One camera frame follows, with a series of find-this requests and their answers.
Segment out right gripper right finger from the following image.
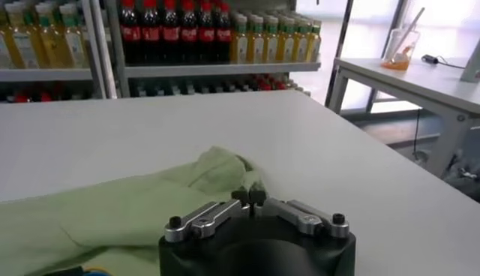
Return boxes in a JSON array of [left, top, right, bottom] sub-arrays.
[[249, 189, 350, 239]]

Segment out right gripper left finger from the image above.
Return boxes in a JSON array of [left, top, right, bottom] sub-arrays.
[[163, 189, 251, 244]]

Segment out green t-shirt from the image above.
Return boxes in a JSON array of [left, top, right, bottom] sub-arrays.
[[0, 145, 268, 276]]

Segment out grey clothes pile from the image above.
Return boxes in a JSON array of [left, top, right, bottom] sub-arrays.
[[444, 149, 480, 203]]

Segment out grey metal shelf rack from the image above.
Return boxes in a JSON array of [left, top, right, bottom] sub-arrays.
[[89, 0, 323, 99], [0, 0, 110, 104]]

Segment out cola bottle red cap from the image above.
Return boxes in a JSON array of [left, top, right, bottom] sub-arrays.
[[119, 0, 142, 63], [140, 0, 161, 63], [180, 0, 199, 63], [214, 2, 233, 63], [160, 0, 181, 63], [197, 1, 215, 63]]

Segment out grey metal side table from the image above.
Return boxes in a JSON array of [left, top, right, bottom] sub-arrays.
[[325, 55, 480, 179]]

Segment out clear cup orange contents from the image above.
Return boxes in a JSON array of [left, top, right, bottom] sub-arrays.
[[380, 7, 427, 71]]

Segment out black power adapter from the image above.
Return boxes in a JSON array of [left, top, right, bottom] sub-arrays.
[[420, 54, 466, 71]]

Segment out black hanging cable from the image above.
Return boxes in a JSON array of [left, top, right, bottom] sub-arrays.
[[412, 108, 423, 158]]

